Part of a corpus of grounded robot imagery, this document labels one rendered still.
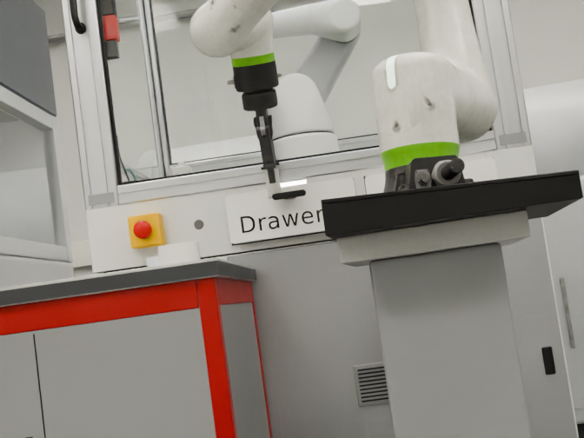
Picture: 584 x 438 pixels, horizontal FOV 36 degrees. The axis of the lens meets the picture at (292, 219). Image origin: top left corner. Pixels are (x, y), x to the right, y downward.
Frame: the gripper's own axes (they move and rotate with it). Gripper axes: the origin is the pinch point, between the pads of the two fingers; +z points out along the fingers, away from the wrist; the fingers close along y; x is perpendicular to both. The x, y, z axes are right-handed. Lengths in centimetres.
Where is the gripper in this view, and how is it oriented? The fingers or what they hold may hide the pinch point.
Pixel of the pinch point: (273, 182)
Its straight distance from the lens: 196.1
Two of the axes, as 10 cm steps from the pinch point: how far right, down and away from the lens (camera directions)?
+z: 1.5, 9.5, 2.6
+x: 9.9, -1.4, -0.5
